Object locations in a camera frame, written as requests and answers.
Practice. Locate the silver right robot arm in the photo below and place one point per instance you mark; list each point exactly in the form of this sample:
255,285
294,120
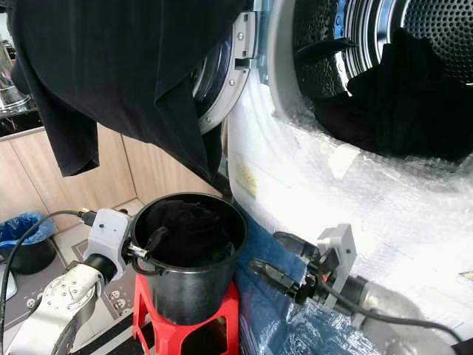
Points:
406,303

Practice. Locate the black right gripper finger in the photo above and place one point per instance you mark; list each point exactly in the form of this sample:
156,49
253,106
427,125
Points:
292,244
272,277

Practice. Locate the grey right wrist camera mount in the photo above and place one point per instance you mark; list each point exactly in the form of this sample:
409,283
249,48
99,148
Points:
340,248

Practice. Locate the black clothes in washer drum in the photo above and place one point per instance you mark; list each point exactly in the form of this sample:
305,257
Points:
399,111

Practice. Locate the steel washer drum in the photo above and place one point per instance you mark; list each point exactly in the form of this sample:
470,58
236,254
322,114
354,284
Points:
362,29

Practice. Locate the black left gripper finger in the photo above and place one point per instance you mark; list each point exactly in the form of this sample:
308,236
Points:
157,240

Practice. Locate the stainless steel kettle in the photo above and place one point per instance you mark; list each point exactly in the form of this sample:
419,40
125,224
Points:
11,92

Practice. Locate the silver round washer door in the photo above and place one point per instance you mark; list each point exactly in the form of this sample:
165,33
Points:
225,81

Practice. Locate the red plastic stool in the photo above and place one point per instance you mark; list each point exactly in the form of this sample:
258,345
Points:
151,333

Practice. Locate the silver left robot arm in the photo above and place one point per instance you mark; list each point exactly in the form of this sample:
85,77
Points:
55,303

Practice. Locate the black plastic bucket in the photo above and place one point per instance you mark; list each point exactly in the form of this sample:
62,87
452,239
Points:
192,296

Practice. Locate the yellow washer sticker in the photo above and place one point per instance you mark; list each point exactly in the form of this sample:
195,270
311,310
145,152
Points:
247,182

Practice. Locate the beige tape piece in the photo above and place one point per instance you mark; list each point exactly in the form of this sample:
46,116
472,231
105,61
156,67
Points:
345,160

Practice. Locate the black clothes pile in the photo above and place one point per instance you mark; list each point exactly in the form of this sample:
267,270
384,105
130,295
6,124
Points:
192,233

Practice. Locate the bubble-wrapped white washing machine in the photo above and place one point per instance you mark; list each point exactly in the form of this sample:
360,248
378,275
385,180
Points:
399,214

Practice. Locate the black bin with blue bag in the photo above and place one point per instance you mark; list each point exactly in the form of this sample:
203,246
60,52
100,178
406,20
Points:
26,237

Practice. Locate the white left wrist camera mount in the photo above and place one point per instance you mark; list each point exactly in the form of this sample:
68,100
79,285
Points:
111,233

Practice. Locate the black hanging shirt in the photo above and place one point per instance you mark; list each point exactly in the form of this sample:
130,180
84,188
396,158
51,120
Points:
133,66

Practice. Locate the light wood cabinet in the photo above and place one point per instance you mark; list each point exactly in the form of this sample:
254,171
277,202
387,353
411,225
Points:
29,177

